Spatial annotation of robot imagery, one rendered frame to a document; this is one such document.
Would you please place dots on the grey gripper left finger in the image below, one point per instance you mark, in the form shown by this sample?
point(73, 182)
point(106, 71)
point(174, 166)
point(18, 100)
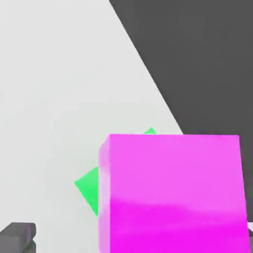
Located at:
point(15, 235)

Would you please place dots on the small green cube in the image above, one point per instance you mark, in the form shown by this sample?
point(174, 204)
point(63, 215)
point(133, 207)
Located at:
point(89, 187)

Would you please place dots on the small magenta cube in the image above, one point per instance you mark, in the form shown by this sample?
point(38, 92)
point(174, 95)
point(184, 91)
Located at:
point(174, 193)

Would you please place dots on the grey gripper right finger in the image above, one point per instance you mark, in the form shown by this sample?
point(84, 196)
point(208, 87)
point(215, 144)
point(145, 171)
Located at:
point(251, 231)

